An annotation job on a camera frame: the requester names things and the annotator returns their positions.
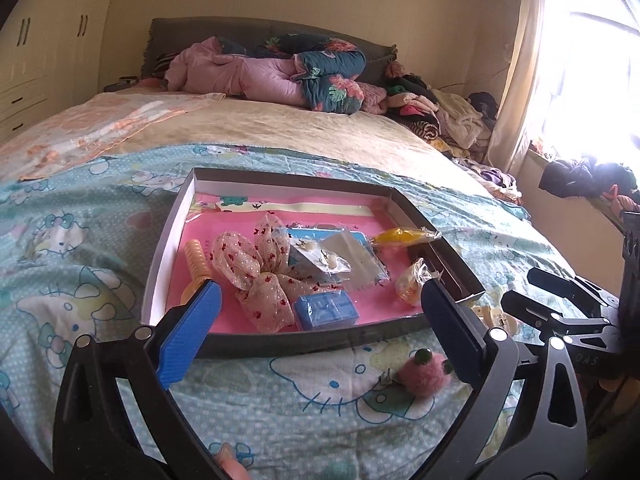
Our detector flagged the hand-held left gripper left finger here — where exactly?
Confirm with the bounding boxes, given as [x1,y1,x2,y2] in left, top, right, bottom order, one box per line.
[52,280,236,480]

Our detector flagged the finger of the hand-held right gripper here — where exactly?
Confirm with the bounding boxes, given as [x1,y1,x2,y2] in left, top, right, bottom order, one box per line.
[527,266,624,312]
[500,290,622,357]

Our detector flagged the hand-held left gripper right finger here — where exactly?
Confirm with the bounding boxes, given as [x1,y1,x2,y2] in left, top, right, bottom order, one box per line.
[420,277,588,480]

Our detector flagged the pink fuzzy hair clip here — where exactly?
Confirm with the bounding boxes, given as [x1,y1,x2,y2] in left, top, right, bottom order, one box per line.
[380,347,453,401]

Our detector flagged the cream hair clip packet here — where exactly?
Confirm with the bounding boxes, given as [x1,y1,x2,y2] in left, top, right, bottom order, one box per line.
[394,258,443,306]

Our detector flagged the orange ribbed hair claw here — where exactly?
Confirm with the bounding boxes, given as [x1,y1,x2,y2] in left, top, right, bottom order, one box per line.
[180,240,213,306]

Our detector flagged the yellow hair ring packet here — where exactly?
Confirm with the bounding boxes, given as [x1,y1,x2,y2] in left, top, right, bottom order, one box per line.
[367,226,443,251]

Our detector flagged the grey cardboard box tray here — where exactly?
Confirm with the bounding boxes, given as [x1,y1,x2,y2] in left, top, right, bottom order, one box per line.
[141,167,486,358]

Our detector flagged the earrings card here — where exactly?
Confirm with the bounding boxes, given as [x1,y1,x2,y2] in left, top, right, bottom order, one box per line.
[287,227,391,293]

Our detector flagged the small blue box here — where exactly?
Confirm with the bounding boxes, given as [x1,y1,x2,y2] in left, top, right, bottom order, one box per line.
[292,290,360,331]

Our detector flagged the person's right hand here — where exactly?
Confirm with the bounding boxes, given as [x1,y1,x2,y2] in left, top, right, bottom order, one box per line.
[597,374,633,397]

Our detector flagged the cream hair claw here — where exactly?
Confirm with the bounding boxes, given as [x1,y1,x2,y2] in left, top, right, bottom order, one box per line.
[467,302,521,336]

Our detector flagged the dark brown hair claw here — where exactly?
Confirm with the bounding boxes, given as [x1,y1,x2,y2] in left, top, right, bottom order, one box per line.
[405,242,476,301]

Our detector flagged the pink dotted bow scrunchie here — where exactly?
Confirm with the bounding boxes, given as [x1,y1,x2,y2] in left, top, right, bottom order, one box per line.
[210,214,321,333]

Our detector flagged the clothes on window sill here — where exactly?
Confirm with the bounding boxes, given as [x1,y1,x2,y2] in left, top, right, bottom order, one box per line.
[530,140,640,216]

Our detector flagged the blue cartoon cat bedsheet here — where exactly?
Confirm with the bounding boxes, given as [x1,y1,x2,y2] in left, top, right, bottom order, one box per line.
[0,142,601,480]

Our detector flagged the window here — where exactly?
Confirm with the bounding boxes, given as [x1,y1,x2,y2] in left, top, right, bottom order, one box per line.
[535,0,640,171]

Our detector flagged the pile of clothes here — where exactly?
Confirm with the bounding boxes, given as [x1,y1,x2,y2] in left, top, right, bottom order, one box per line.
[360,60,526,201]

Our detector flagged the cream curtain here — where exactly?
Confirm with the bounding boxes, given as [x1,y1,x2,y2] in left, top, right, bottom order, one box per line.
[487,0,551,176]

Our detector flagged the beige quilted bedspread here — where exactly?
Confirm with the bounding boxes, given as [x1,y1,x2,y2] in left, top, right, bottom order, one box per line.
[0,92,501,196]

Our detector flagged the pink quilt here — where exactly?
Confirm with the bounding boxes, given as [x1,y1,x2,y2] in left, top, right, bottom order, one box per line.
[164,36,311,106]

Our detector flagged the dark blue floral quilt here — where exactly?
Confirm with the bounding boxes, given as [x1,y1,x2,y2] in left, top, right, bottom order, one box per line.
[250,34,368,113]

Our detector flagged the cream wardrobe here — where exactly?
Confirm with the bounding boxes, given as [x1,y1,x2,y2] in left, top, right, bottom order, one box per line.
[0,0,121,146]

